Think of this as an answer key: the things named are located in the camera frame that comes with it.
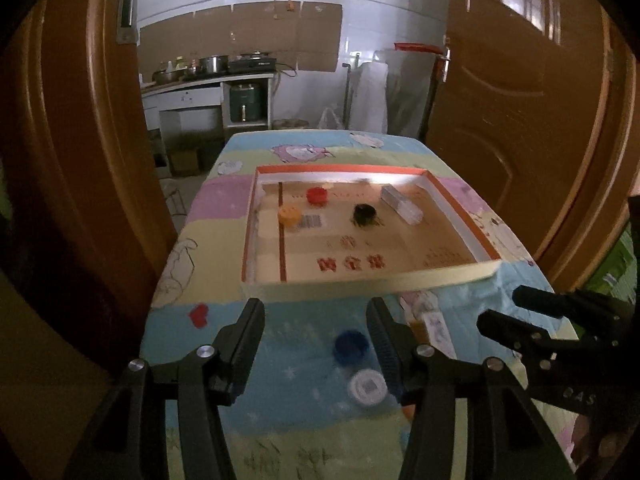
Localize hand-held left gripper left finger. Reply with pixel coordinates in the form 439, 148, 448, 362
67, 298, 266, 480

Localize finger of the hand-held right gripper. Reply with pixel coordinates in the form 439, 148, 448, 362
512, 285, 633, 332
476, 309, 577, 362

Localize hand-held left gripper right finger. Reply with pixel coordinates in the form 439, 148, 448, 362
366, 297, 576, 480

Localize blue bottle cap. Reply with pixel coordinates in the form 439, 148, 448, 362
333, 330, 371, 365

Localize white bottle cap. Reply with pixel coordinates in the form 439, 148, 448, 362
347, 369, 390, 407

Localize gold rectangular case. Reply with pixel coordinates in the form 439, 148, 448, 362
407, 317, 430, 346

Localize white printed small box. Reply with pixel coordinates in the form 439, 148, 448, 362
420, 310, 458, 358

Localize shallow cardboard tray orange rim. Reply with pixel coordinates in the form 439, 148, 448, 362
241, 164, 503, 297

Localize transparent plastic case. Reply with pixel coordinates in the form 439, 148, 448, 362
381, 185, 425, 224

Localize cartoon sheep printed blanket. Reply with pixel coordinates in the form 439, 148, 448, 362
140, 130, 591, 480

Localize green cardboard box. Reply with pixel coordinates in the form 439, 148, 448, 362
582, 225, 640, 306

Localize wooden door jamb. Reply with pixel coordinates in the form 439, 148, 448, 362
30, 0, 179, 311
530, 5, 637, 291

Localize small cardboard box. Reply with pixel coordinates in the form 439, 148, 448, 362
167, 147, 202, 177

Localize brown wooden door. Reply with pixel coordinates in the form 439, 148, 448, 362
420, 0, 608, 261

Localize white plastic bag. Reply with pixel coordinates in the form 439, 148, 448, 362
317, 107, 346, 131

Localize green air fryer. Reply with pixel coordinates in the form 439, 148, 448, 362
229, 84, 269, 124

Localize white kitchen counter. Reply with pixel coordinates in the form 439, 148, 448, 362
140, 72, 276, 151

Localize white plastic wrapped rack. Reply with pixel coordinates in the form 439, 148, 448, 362
345, 52, 390, 133

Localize clear plastic wrapped panel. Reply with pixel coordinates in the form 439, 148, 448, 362
387, 42, 446, 141

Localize black induction cooker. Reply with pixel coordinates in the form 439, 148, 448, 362
227, 55, 277, 72

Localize metal strike plate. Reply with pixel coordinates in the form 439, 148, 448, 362
116, 0, 139, 45

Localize metal door handle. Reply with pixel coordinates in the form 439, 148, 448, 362
439, 35, 454, 82

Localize cardboard sheets on wall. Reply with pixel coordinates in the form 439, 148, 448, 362
137, 1, 344, 81

